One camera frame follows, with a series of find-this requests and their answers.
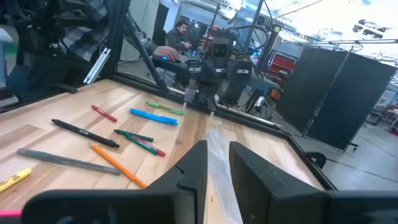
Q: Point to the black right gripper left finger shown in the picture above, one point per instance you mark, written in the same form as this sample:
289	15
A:
174	202

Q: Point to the person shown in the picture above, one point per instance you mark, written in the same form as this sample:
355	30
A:
175	39
84	37

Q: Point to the computer mouse with blue light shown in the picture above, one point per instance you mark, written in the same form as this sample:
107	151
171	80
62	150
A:
164	58

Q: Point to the orange pencil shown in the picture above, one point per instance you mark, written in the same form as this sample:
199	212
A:
118	165

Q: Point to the black pen with scale print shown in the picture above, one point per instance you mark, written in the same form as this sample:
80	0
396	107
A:
84	133

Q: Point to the silver aluminium bar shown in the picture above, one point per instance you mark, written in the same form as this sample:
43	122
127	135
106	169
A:
97	66

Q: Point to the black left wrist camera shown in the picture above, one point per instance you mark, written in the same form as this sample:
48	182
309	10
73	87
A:
221	49

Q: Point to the grey marker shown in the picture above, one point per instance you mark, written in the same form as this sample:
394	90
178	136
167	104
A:
62	160

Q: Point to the blue pen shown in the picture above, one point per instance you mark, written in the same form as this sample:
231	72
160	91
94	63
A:
152	116

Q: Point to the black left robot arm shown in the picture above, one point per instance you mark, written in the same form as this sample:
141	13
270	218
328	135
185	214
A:
242	84

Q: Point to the red storage shelf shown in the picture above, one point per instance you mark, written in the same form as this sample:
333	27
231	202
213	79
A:
283	63

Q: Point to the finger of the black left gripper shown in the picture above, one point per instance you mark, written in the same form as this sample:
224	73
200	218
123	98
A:
214	101
202	99

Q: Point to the pink pen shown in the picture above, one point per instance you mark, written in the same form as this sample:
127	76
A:
9	213

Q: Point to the light green pen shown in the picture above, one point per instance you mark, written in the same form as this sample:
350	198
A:
164	108

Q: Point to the yellow highlighter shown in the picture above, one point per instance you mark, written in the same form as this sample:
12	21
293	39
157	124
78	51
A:
14	179

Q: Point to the black aluminium table frame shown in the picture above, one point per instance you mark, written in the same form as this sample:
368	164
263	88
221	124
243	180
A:
140	82

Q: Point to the black folding partition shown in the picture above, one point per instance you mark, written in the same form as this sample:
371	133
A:
335	96

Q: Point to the green pen with white print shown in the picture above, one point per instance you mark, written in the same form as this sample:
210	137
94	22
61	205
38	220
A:
141	145

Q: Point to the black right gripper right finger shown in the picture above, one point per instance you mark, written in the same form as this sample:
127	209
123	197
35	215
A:
280	202

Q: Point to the teal pen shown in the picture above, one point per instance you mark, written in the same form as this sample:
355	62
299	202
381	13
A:
133	135

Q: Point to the clear plastic supply box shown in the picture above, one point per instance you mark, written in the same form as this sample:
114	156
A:
218	157

